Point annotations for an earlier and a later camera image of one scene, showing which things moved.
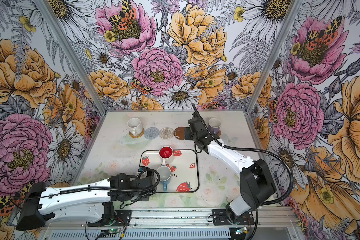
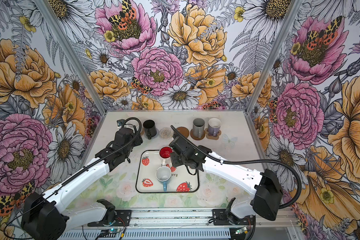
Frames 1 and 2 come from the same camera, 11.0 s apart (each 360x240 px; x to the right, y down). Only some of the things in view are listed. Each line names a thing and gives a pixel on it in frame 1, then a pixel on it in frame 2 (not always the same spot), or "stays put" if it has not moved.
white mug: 134,126 stays put
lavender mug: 214,124 stays put
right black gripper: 187,131 to 173,156
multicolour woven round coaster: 166,133 stays put
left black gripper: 144,197 to 137,139
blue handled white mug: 165,173 stays put
